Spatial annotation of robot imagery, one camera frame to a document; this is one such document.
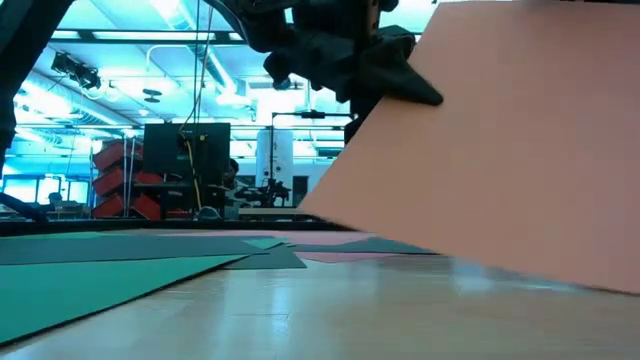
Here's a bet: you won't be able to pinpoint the white pillar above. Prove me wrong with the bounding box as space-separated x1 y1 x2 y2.
255 128 295 190

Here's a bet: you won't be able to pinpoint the person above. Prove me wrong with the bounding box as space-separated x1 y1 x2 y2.
221 158 249 207
38 191 69 212

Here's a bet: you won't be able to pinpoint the black aluminium table frame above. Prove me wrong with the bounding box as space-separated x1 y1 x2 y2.
0 218 351 241

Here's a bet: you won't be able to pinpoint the hanging black cables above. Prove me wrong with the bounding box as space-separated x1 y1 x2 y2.
179 0 217 131

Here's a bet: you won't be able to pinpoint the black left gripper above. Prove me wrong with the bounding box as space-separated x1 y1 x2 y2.
262 0 445 147

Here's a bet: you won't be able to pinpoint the black slanted bar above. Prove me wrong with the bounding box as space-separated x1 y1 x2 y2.
0 190 51 224

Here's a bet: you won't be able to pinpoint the black background robot arms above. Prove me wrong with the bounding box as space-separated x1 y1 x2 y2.
234 177 293 207

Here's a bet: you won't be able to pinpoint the black paper sheet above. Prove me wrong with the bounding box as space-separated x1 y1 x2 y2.
0 233 282 267
221 236 437 272

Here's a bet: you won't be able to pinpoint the black monitor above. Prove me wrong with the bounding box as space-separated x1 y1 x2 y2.
143 121 232 187

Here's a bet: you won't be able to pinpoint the black ceiling light rail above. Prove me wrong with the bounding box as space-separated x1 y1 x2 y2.
49 27 251 47

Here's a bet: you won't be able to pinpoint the silver ceiling duct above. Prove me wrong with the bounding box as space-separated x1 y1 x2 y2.
149 0 259 121

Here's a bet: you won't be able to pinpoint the orange paper sheet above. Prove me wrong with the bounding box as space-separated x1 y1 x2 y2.
298 0 640 296

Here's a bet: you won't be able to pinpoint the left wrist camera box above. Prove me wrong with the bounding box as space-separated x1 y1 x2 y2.
372 23 418 59

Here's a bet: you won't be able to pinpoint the hanging yellow cable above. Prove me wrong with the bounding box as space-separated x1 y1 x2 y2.
184 137 203 211

